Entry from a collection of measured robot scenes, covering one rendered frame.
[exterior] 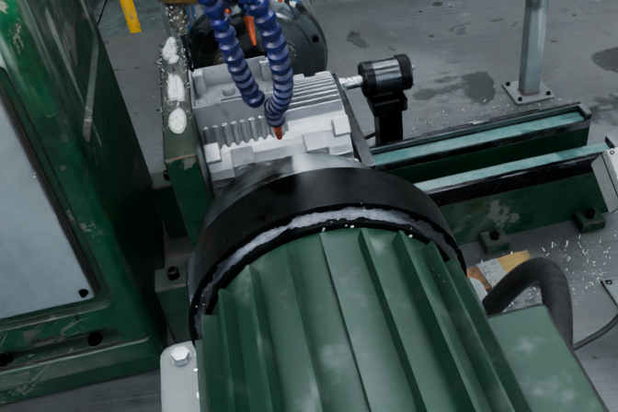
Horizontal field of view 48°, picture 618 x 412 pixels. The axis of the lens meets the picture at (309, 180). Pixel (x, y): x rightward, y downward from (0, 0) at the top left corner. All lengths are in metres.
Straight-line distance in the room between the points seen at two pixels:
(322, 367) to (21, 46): 0.50
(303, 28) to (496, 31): 0.67
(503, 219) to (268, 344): 0.83
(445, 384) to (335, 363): 0.05
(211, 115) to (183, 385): 0.43
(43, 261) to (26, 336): 0.14
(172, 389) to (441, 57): 1.18
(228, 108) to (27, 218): 0.28
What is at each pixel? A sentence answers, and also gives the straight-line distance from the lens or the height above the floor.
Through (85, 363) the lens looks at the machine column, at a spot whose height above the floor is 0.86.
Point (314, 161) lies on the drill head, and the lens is 0.76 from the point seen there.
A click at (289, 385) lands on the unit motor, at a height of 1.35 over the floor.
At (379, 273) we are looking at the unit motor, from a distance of 0.36.
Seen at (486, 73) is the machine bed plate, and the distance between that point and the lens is 1.57.
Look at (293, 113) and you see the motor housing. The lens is 0.95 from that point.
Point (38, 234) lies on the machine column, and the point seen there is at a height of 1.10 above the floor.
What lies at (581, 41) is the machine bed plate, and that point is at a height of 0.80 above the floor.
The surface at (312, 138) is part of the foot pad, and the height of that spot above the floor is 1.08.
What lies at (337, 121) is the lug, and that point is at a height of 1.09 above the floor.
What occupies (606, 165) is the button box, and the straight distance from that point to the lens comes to 0.91.
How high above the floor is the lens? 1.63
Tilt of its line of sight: 40 degrees down
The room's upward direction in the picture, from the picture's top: 9 degrees counter-clockwise
